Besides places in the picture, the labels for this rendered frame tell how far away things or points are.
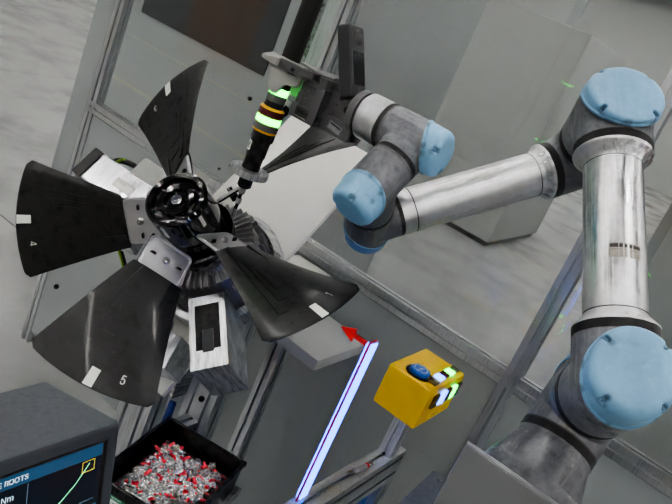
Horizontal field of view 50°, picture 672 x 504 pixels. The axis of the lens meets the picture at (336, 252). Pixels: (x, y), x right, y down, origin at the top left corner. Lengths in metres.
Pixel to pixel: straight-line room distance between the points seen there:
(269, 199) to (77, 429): 1.05
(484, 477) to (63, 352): 0.71
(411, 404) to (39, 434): 0.88
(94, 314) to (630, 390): 0.85
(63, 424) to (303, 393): 1.54
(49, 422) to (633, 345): 0.68
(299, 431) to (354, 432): 0.19
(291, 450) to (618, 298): 1.42
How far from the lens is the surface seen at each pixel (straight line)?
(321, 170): 1.65
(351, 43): 1.17
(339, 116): 1.18
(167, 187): 1.38
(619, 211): 1.08
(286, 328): 1.16
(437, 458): 2.00
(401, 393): 1.42
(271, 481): 2.34
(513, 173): 1.23
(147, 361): 1.31
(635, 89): 1.18
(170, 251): 1.37
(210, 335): 1.35
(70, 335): 1.31
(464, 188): 1.20
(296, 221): 1.59
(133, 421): 1.72
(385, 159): 1.06
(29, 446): 0.64
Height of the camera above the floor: 1.66
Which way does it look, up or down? 18 degrees down
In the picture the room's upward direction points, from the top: 23 degrees clockwise
